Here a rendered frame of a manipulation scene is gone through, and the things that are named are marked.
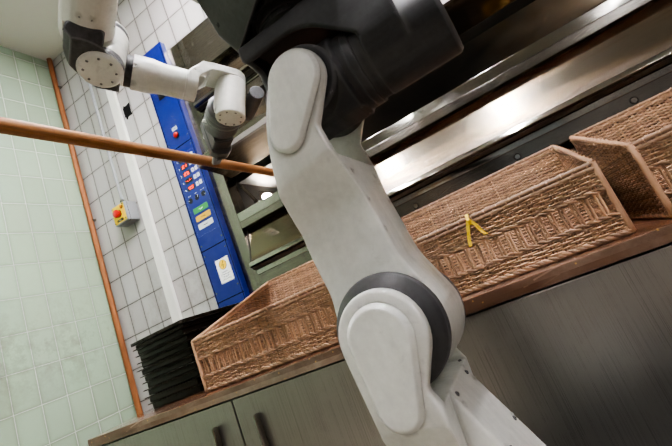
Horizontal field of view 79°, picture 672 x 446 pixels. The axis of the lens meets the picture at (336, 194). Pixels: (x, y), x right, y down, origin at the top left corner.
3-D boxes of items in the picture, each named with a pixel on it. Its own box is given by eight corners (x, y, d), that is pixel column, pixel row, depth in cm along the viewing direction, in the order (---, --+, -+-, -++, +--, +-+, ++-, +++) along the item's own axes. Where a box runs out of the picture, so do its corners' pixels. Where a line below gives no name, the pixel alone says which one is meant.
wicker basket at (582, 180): (428, 294, 139) (394, 220, 145) (604, 226, 117) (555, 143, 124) (378, 329, 95) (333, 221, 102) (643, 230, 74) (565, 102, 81)
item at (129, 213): (128, 227, 207) (123, 209, 209) (141, 219, 203) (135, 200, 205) (114, 227, 200) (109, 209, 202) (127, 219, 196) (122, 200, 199)
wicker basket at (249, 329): (290, 348, 160) (266, 281, 166) (419, 297, 140) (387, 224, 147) (201, 396, 116) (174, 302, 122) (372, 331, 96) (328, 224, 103)
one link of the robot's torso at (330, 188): (484, 344, 58) (373, 66, 68) (466, 389, 43) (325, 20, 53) (389, 367, 64) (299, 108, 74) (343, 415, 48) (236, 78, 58)
